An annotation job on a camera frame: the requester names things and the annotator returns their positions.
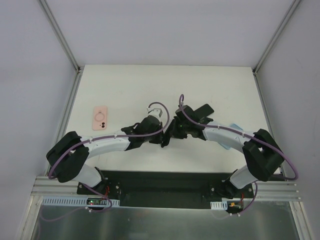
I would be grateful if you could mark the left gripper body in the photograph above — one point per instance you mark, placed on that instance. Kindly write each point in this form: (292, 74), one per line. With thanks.
(159, 132)

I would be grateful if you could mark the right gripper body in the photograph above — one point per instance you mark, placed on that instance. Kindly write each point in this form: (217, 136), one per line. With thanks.
(173, 130)

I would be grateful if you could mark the black phone case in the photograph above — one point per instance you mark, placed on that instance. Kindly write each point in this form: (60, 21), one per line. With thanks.
(168, 133)

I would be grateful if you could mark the pink phone case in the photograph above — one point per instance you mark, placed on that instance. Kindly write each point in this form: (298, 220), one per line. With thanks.
(99, 118)

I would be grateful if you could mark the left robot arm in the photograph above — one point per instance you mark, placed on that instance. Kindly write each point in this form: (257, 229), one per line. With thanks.
(67, 158)

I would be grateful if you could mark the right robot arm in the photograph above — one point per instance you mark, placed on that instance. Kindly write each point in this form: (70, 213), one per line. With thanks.
(259, 148)

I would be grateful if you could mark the bare phone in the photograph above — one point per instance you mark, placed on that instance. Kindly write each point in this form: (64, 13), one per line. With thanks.
(204, 111)

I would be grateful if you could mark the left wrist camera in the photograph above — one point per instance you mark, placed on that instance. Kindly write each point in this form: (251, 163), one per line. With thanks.
(155, 112)

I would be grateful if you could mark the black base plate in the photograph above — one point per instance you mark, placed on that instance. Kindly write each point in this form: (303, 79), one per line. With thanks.
(174, 190)

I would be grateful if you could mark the right white cable duct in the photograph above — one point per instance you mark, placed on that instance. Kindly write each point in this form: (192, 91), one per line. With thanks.
(219, 205)

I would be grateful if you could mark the white cable duct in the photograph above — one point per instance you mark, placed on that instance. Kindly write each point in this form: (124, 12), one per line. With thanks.
(66, 201)
(219, 205)

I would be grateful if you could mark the aluminium frame rail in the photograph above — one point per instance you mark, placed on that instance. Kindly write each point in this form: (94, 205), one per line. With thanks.
(282, 191)

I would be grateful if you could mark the left white cable duct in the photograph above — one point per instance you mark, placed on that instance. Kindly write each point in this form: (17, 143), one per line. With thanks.
(66, 201)

